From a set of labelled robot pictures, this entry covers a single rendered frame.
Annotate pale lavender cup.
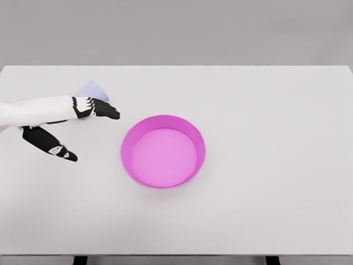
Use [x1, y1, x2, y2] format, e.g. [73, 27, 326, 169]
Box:
[74, 79, 110, 102]

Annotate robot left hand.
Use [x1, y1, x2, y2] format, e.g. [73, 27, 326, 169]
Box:
[0, 94, 121, 163]

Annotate pink round plate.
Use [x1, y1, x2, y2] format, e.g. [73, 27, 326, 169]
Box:
[120, 114, 206, 190]

